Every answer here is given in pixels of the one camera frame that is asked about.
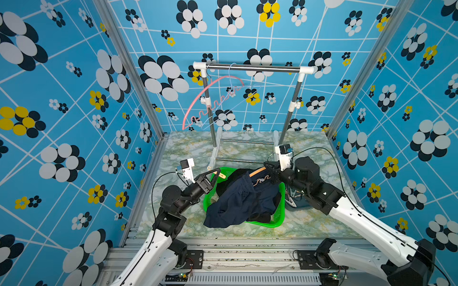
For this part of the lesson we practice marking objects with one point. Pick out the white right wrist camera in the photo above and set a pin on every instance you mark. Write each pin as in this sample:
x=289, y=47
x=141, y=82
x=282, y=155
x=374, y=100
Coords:
x=285, y=155

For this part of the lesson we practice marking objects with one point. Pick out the wooden hanger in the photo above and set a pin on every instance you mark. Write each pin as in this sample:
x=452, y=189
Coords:
x=259, y=176

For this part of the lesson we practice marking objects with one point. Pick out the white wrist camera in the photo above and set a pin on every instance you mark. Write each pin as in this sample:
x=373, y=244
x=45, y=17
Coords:
x=186, y=167
x=285, y=155

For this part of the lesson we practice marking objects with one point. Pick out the navy blue shorts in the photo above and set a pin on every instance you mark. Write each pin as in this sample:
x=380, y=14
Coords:
x=239, y=200

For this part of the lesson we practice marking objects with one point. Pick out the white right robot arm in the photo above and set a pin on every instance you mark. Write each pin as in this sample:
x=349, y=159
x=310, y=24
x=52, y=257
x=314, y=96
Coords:
x=398, y=259

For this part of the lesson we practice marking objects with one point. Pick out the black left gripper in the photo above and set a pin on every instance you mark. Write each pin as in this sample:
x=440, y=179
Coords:
x=203, y=184

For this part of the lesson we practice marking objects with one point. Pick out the green plastic basket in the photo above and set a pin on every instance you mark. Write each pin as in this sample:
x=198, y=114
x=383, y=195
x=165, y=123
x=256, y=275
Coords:
x=279, y=214

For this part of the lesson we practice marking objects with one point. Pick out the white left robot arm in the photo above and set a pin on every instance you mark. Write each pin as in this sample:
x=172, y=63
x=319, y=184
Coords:
x=162, y=252

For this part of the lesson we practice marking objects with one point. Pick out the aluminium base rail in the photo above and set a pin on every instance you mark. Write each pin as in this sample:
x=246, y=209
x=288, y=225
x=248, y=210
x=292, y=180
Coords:
x=263, y=262

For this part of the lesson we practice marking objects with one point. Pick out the white metal clothes rack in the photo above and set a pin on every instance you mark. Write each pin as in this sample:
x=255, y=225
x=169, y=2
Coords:
x=301, y=71

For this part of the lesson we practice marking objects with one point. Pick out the dark teal plastic bin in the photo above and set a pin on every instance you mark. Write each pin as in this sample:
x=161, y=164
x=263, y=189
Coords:
x=295, y=200

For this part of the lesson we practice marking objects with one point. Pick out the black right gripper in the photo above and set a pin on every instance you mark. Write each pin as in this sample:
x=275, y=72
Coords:
x=275, y=171

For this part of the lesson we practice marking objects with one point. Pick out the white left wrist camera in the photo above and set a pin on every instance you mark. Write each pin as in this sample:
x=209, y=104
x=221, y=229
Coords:
x=186, y=167

